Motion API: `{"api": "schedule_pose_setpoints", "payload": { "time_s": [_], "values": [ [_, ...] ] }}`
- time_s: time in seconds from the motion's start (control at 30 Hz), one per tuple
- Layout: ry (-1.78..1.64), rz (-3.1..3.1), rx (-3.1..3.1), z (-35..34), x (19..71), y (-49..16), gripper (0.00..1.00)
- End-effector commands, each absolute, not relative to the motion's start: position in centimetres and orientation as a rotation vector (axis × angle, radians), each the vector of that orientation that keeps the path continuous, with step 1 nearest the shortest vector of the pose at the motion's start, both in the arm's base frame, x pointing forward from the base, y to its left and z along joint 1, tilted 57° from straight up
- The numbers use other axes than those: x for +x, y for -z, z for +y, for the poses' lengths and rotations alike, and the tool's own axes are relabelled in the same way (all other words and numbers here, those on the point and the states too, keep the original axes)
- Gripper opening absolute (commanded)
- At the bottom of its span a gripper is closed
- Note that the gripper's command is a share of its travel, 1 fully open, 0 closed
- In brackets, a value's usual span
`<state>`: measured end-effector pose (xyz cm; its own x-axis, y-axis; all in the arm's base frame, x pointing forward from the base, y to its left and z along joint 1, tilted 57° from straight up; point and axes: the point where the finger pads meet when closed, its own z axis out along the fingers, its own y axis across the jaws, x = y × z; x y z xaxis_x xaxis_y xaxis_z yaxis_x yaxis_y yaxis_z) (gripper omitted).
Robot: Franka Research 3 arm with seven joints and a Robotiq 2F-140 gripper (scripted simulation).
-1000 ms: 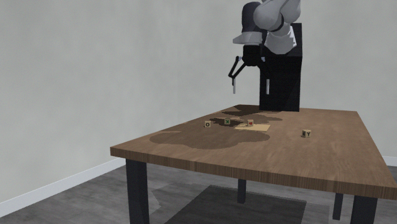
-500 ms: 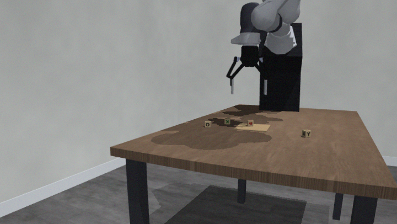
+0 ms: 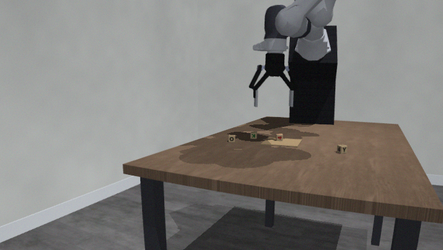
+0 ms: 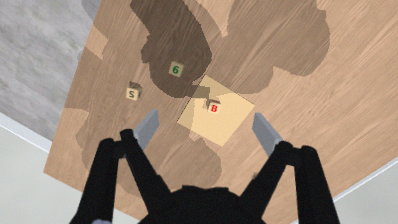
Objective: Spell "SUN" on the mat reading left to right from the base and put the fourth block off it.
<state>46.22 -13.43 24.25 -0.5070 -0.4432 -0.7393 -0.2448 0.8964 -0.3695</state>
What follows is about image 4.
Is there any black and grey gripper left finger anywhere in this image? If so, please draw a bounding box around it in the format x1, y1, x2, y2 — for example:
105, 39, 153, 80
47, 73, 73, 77
69, 109, 191, 224

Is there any tan flat mat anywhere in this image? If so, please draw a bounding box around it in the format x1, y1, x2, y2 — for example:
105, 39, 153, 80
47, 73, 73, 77
177, 75, 254, 146

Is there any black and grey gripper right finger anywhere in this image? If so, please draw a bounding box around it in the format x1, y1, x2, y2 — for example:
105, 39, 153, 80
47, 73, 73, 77
220, 112, 340, 224

